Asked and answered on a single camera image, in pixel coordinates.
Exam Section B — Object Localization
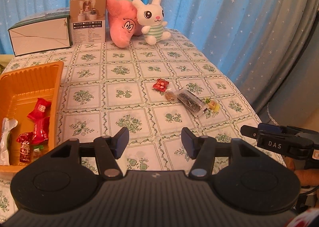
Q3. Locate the small red patterned candy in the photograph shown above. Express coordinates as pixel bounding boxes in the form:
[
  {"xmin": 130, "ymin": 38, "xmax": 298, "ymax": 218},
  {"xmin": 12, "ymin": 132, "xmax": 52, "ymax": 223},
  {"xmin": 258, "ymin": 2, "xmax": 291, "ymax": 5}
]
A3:
[{"xmin": 153, "ymin": 78, "xmax": 169, "ymax": 92}]

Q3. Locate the blue star curtain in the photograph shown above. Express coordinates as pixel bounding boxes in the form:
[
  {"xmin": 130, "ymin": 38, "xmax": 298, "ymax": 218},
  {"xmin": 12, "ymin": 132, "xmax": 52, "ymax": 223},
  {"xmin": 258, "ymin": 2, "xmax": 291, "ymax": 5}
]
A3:
[{"xmin": 1, "ymin": 0, "xmax": 318, "ymax": 116}]

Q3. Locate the white bunny plush toy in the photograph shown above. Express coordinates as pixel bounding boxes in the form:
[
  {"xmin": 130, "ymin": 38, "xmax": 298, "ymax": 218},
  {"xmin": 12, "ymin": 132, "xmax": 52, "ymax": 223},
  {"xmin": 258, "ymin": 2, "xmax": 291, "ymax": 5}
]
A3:
[{"xmin": 132, "ymin": 0, "xmax": 171, "ymax": 45}]

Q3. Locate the yellow candy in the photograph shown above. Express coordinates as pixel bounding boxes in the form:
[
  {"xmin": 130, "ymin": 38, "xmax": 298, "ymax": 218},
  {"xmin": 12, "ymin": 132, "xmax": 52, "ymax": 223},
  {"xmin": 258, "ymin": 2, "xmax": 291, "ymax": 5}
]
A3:
[{"xmin": 204, "ymin": 98, "xmax": 220, "ymax": 112}]

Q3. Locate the pink star plush toy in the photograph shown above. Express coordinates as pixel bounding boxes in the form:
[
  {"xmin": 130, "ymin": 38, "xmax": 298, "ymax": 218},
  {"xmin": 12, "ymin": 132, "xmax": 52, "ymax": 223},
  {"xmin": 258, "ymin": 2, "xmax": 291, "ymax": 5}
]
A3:
[{"xmin": 106, "ymin": 0, "xmax": 142, "ymax": 48}]

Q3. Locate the red bow candy wrapper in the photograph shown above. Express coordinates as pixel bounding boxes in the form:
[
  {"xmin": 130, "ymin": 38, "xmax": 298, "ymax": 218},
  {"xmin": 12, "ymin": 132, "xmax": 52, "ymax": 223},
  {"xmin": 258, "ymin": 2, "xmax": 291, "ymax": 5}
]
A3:
[{"xmin": 31, "ymin": 117, "xmax": 50, "ymax": 146}]

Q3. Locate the brown clear-wrapped candy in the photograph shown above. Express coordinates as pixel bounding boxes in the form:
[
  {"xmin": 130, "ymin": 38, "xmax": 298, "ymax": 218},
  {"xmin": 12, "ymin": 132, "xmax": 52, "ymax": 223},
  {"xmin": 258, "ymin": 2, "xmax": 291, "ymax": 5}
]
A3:
[{"xmin": 164, "ymin": 91, "xmax": 177, "ymax": 102}]

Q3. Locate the orange plastic tray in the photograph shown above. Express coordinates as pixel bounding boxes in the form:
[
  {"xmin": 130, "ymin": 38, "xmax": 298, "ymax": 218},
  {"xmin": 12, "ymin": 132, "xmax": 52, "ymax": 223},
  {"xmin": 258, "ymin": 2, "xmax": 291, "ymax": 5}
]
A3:
[{"xmin": 1, "ymin": 62, "xmax": 64, "ymax": 173}]

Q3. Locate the green candy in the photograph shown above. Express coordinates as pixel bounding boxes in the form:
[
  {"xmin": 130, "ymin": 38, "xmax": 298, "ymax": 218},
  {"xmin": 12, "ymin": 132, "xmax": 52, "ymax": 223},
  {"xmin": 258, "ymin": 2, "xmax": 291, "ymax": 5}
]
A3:
[{"xmin": 32, "ymin": 145, "xmax": 47, "ymax": 161}]

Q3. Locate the dark red foil candy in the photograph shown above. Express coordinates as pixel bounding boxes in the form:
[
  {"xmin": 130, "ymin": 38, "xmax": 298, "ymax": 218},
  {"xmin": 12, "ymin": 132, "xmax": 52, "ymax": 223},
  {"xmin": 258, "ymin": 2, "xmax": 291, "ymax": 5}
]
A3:
[{"xmin": 16, "ymin": 132, "xmax": 33, "ymax": 163}]

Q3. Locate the beige humidifier product box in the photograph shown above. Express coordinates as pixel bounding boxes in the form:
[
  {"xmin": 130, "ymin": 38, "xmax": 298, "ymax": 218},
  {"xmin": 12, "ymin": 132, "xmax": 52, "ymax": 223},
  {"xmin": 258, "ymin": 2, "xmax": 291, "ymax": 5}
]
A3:
[{"xmin": 70, "ymin": 0, "xmax": 106, "ymax": 45}]

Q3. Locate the red square candy box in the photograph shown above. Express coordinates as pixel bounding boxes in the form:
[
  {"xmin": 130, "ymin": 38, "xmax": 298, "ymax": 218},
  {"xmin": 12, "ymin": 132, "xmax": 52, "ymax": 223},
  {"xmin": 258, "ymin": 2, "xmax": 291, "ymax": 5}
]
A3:
[{"xmin": 27, "ymin": 98, "xmax": 51, "ymax": 121}]

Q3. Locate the white and green flat box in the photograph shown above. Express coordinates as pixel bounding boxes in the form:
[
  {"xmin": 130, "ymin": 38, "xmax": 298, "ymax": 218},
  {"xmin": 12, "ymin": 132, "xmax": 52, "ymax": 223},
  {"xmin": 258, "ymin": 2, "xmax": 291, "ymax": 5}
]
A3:
[{"xmin": 8, "ymin": 8, "xmax": 71, "ymax": 56}]

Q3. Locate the green floral tablecloth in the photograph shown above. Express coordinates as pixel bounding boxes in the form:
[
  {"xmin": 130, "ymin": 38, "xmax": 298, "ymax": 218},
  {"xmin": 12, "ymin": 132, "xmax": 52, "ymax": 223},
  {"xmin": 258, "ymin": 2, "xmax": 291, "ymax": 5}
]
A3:
[{"xmin": 0, "ymin": 27, "xmax": 287, "ymax": 217}]

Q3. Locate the clear black seed bar packet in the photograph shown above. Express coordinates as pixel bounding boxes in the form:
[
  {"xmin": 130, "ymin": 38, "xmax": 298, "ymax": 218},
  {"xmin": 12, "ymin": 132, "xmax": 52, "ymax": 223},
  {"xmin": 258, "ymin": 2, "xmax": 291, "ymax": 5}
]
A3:
[{"xmin": 175, "ymin": 87, "xmax": 208, "ymax": 117}]

